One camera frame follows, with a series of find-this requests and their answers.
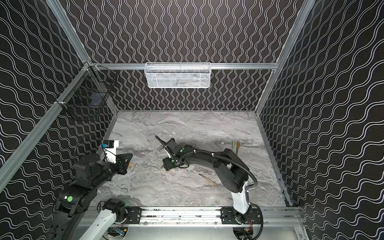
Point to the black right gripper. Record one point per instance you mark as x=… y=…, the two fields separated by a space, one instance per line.
x=172 y=149

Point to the black wire basket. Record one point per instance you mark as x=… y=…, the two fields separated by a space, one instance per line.
x=88 y=100

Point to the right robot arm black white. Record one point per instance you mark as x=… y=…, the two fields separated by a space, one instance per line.
x=233 y=173

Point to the aluminium corner frame post left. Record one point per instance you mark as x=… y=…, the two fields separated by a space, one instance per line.
x=69 y=30

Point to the white wire mesh basket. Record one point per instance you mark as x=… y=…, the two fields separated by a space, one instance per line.
x=178 y=78

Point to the aluminium corner frame post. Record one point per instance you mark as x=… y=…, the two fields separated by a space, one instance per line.
x=69 y=30
x=288 y=46

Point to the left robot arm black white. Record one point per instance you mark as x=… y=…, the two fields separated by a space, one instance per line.
x=72 y=203

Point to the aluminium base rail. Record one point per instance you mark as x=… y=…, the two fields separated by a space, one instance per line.
x=215 y=217

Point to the aluminium corner frame post right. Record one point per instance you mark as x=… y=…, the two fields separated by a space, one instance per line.
x=288 y=46

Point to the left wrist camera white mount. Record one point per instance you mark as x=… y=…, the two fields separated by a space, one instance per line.
x=109 y=148

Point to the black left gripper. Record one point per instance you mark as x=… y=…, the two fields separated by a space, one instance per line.
x=122 y=164

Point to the aluminium back horizontal rail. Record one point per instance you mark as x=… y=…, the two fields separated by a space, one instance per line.
x=212 y=66

